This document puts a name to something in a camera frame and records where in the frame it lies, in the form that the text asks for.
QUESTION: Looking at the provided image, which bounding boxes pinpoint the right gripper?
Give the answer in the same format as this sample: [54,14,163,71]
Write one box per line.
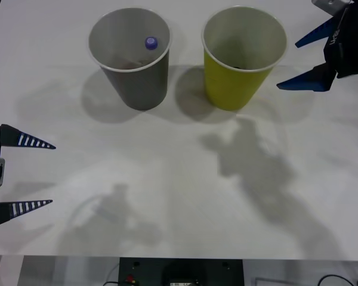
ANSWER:
[276,0,358,92]

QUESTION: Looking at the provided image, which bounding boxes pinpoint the yellow-green plastic waste bin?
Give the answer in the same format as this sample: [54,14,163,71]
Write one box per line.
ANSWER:
[200,6,288,111]

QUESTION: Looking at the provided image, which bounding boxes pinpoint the grey plastic waste bin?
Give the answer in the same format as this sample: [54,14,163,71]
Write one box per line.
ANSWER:
[88,7,171,111]

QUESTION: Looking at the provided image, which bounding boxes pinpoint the plastic bottle with purple cap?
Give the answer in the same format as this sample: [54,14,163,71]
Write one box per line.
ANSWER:
[119,36,159,71]

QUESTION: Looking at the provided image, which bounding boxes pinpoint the black robot torso base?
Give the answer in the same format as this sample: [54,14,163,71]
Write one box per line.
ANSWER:
[118,258,244,286]

